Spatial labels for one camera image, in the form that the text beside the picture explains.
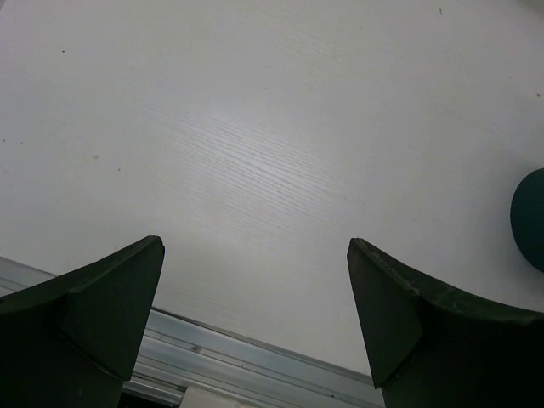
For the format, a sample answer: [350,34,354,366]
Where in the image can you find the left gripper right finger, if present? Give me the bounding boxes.
[347,238,543,407]

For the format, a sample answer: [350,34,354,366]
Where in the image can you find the dark teal plastic bin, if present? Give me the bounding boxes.
[510,168,543,272]

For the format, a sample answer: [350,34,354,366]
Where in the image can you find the aluminium front frame rail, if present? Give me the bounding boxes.
[1,259,383,407]

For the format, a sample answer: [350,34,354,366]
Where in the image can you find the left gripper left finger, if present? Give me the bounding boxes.
[1,235,165,407]

